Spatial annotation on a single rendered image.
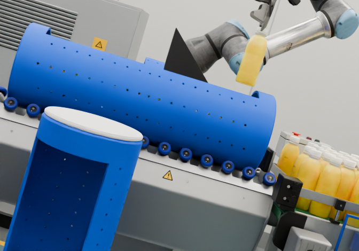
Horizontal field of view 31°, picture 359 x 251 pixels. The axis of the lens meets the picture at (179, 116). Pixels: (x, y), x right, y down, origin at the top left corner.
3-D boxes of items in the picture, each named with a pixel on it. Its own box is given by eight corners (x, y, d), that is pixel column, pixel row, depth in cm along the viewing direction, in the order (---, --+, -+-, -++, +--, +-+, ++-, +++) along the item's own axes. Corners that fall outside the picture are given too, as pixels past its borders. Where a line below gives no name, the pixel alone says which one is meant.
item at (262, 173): (254, 177, 238) (264, 144, 237) (259, 179, 239) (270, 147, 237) (258, 183, 228) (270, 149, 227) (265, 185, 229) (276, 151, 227)
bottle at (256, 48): (256, 88, 229) (273, 37, 229) (251, 85, 223) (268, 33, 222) (237, 82, 232) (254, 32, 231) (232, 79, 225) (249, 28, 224)
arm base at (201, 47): (182, 40, 269) (203, 29, 268) (200, 72, 271) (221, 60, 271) (184, 42, 254) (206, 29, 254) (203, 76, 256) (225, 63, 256)
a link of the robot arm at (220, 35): (213, 46, 271) (241, 30, 270) (226, 66, 262) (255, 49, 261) (203, 27, 262) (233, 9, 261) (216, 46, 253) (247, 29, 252)
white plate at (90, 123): (51, 101, 192) (49, 105, 192) (39, 113, 164) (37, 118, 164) (141, 127, 195) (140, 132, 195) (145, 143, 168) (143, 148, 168)
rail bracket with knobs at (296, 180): (267, 200, 219) (277, 171, 218) (288, 205, 220) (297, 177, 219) (274, 208, 209) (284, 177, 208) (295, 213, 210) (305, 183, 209)
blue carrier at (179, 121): (17, 95, 239) (37, 20, 234) (243, 161, 248) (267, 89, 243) (0, 109, 211) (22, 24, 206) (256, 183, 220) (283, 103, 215)
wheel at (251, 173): (245, 165, 225) (247, 163, 223) (256, 173, 224) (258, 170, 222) (239, 174, 222) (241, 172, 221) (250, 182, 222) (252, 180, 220)
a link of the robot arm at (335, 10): (221, 63, 262) (343, 13, 267) (237, 86, 252) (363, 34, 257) (218, 40, 253) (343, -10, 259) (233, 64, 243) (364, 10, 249)
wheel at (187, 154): (182, 147, 222) (184, 144, 221) (193, 154, 222) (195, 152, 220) (176, 156, 220) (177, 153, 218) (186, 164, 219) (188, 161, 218)
